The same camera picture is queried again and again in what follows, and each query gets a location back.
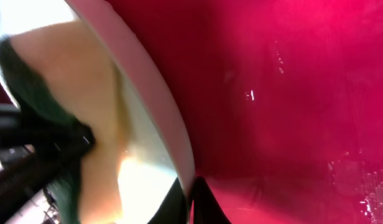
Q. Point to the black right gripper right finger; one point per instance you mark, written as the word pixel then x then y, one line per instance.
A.
pixel 206 209

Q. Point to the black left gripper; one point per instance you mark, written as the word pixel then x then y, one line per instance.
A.
pixel 23 146

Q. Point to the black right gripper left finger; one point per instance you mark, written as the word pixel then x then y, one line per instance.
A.
pixel 173 209

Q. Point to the light blue plate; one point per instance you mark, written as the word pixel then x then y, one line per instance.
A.
pixel 158 149

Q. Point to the green and yellow sponge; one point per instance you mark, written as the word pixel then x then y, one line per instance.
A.
pixel 70 111

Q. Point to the red plastic tray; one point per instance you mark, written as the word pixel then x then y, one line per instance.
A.
pixel 282 100

